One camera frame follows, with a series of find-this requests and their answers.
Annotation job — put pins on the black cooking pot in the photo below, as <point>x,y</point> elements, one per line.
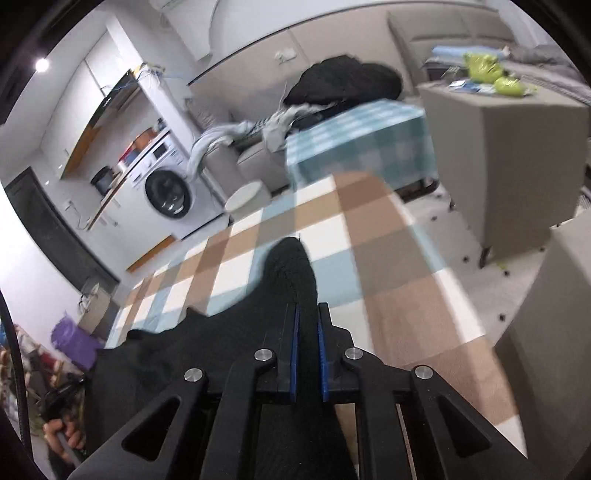
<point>101,180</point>

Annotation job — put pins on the person's left hand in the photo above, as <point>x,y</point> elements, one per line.
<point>57,438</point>

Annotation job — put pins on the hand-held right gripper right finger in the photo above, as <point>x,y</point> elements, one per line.
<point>323,360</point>

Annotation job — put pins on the grey duvet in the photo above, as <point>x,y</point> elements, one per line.
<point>545,62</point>

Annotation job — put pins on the wall socket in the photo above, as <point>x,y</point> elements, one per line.
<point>285,54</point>

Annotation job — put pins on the checked tablecloth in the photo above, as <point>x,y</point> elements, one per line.
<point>392,300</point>

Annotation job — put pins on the light blue pillow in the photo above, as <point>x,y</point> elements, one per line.
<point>457,50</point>

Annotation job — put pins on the white kitchen base cabinets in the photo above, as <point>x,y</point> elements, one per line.
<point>134,230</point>

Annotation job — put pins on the white washing machine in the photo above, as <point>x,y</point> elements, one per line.
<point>166,194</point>

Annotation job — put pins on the purple rolled mat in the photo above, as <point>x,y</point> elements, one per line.
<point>74,341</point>

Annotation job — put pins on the range hood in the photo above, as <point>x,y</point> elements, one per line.
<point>115,99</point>

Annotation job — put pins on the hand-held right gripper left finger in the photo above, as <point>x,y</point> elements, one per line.
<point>294,355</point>

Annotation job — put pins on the green plush toy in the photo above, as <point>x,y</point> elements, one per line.
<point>482,67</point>

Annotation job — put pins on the teal checkered blanket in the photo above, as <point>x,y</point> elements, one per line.
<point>360,138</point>

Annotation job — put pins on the woven laundry basket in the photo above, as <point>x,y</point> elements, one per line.
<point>94,309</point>

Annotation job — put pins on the white garment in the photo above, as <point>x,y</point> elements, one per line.
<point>203,147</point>

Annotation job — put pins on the tall beige box table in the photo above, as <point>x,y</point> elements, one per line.
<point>517,161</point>

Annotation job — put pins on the copper pot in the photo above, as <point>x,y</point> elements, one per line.
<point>145,138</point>

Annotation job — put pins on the black quilted jacket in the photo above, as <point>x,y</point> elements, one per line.
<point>341,81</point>

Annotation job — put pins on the white upper cabinets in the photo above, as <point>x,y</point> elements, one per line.
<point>78,115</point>

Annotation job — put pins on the grey sofa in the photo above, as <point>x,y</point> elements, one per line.
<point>258,161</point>

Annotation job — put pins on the black knit sweater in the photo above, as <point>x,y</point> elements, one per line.
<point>286,277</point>

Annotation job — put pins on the grey and white clothes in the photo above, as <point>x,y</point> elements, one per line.
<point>277,124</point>

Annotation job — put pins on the low beige box table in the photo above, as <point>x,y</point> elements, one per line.
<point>554,323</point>

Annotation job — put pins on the round white stool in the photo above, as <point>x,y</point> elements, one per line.
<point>247,196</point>

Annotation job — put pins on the dark door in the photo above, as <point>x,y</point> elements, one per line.
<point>55,226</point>

